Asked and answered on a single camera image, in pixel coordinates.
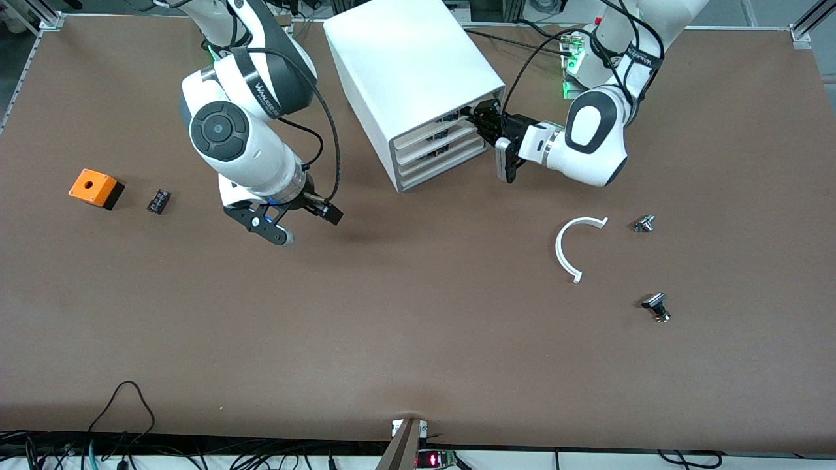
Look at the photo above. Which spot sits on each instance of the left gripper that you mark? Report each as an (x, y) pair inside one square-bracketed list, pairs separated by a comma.
[(511, 128)]

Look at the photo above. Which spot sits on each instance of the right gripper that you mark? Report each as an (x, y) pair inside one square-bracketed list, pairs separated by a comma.
[(313, 205)]

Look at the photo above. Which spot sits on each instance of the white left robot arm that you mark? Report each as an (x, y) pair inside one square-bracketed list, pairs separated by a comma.
[(594, 143)]

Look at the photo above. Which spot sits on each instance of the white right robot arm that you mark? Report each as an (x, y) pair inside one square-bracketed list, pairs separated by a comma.
[(222, 130)]

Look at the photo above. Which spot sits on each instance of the white curved plastic arc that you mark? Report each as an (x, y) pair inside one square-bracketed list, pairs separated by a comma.
[(558, 248)]

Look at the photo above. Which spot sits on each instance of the small black terminal block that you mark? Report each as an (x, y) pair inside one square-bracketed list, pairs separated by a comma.
[(159, 201)]

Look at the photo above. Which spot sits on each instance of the red LED display device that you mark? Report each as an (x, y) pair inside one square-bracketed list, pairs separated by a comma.
[(434, 459)]

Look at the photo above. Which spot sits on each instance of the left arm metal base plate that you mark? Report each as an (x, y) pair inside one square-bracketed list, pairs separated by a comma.
[(567, 91)]

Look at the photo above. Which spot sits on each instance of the small silver switch part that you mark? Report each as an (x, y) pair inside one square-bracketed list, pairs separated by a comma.
[(644, 224)]

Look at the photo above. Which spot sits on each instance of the orange button enclosure box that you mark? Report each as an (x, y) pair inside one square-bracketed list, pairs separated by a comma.
[(91, 187)]

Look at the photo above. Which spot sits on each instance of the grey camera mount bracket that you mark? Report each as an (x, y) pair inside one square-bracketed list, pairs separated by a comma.
[(401, 447)]

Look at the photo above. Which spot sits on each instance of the aluminium frame profile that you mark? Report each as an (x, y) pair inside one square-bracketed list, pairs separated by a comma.
[(802, 32), (49, 19)]

